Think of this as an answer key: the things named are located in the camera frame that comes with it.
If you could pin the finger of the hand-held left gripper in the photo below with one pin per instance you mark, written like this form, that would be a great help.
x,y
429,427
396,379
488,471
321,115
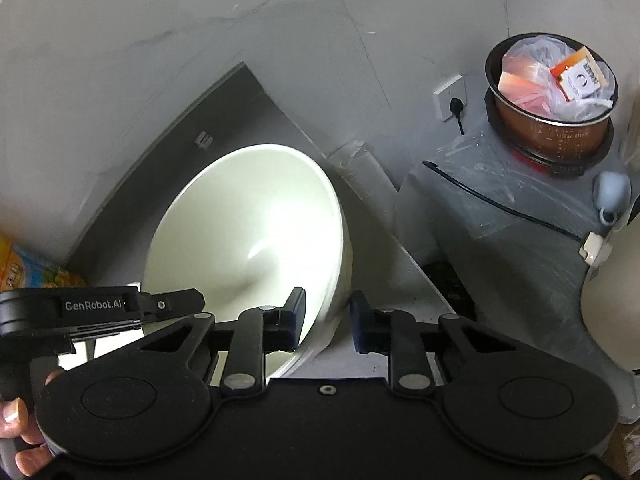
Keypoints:
x,y
170,302

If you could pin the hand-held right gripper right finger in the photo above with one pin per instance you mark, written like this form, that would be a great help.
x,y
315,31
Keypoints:
x,y
358,322

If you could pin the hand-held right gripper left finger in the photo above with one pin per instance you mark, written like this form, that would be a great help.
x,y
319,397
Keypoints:
x,y
297,320

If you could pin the white ceramic bowl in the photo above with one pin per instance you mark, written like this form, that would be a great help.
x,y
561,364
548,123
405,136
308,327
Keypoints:
x,y
240,220

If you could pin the grey metal shelf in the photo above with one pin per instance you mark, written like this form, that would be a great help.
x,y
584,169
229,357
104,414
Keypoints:
x,y
225,110

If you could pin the person's left hand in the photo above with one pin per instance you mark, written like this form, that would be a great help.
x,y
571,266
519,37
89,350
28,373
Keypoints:
x,y
20,440

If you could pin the yellow snack packet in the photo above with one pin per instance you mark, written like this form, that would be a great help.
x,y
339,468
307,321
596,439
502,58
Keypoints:
x,y
30,270

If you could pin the plastic-covered grey appliance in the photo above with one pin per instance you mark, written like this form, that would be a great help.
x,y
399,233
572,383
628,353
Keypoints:
x,y
500,270

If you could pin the black power plug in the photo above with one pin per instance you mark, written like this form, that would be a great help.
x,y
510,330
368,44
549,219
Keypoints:
x,y
456,107

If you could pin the white plug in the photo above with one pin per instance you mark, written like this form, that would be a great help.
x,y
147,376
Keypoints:
x,y
591,247

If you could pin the white rice cooker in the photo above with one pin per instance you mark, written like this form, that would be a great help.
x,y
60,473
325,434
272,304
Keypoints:
x,y
612,300

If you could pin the copper inner pot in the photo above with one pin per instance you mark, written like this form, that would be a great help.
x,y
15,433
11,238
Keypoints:
x,y
555,132

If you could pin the light blue cup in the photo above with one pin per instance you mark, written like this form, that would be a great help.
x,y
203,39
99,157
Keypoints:
x,y
612,192

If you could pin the cardboard box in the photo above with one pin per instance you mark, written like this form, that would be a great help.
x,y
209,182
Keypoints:
x,y
625,450

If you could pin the clear plastic bag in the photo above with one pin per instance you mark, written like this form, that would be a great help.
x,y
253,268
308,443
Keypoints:
x,y
530,55

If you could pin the orange paper packet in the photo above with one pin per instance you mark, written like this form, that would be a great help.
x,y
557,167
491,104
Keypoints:
x,y
582,77

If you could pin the white wall socket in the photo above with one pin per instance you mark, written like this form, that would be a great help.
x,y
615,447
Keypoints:
x,y
445,90

